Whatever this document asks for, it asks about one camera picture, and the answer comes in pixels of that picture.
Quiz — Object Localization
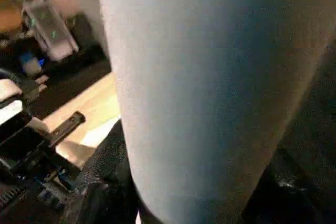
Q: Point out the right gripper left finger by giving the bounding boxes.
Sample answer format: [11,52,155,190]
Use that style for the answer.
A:
[78,119,141,224]

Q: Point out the white box green lights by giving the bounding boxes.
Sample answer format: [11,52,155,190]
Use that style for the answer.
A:
[22,0,79,62]

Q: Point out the white plastic table top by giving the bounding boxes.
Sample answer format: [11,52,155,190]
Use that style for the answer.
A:
[41,73,124,168]

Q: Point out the white table leg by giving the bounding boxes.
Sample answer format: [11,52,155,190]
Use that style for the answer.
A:
[96,0,331,224]

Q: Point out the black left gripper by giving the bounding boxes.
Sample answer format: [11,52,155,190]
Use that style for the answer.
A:
[0,111,87,209]

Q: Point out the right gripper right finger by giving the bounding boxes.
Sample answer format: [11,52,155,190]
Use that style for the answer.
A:
[241,150,336,224]

